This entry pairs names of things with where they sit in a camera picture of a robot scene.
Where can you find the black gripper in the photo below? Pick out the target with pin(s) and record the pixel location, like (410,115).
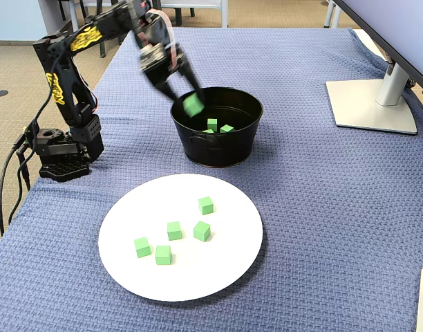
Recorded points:
(162,76)

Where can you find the green cube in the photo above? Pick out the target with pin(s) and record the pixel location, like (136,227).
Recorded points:
(173,230)
(163,255)
(226,129)
(208,131)
(202,231)
(193,106)
(141,248)
(205,205)
(212,124)

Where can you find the white round plate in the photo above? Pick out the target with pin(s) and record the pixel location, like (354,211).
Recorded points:
(215,269)

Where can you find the black metal bucket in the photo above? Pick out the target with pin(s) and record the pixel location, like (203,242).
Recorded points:
(232,148)

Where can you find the light grey table leg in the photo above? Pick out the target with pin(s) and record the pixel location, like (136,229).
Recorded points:
(224,14)
(75,10)

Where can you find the grey metal table legs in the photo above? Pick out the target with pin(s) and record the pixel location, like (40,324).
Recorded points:
(328,15)

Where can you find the blue woven table cloth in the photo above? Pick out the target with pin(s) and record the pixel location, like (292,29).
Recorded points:
(301,207)

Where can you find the black round floor cap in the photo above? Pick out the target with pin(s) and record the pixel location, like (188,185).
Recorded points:
(1,93)

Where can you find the computer monitor with silver stand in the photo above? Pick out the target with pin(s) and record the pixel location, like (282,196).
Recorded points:
(363,103)

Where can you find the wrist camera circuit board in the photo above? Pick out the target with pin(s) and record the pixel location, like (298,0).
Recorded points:
(152,57)

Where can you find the black chair frame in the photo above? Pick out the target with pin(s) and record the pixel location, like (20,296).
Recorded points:
(61,10)

